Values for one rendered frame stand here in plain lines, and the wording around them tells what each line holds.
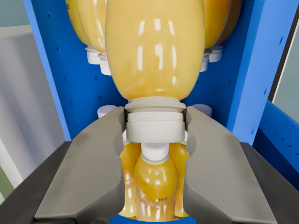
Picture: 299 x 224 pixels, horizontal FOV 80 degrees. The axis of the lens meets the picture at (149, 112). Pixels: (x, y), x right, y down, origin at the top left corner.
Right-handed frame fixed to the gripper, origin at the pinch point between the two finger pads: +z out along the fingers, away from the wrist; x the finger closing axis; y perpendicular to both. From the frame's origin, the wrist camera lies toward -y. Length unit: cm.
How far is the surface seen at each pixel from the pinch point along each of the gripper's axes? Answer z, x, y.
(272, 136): 51, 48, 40
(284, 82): 124, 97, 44
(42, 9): 13.4, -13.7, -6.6
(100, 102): 21.6, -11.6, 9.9
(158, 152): 6.8, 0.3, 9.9
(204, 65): 11.5, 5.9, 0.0
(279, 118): 61, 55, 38
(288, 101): 124, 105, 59
